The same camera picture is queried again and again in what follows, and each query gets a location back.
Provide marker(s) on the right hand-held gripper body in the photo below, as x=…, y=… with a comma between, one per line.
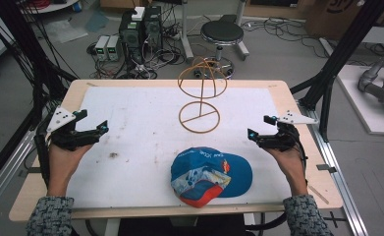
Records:
x=283, y=141

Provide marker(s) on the cardboard box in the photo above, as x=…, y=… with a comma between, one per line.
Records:
x=337, y=18

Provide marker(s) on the black frame post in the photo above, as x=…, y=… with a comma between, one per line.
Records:
x=340, y=55
x=22, y=49

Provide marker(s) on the aluminium rail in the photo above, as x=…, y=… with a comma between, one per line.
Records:
x=337, y=177
x=6, y=167

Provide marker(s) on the black round stool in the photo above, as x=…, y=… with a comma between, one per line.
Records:
x=222, y=32

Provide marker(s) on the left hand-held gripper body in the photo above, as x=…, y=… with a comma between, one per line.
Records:
x=69, y=137

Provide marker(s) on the blue baseball cap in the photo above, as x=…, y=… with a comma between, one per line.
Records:
x=209, y=177

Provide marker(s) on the grey bench power supply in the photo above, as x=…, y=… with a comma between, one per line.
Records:
x=113, y=48
x=101, y=47

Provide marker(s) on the blue tape roll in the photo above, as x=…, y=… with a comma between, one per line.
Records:
x=77, y=6

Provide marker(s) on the black computer tower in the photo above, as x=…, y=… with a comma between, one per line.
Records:
x=153, y=28
x=131, y=36

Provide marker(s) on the person's right hand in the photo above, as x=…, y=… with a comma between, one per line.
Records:
x=289, y=167

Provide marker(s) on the white platform board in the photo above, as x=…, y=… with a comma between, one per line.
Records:
x=359, y=105

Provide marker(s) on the white box on tower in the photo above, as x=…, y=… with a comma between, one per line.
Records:
x=138, y=13

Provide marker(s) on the person's left hand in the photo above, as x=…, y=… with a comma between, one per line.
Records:
x=63, y=168

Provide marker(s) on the white table mat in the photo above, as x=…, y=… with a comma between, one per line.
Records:
x=140, y=150

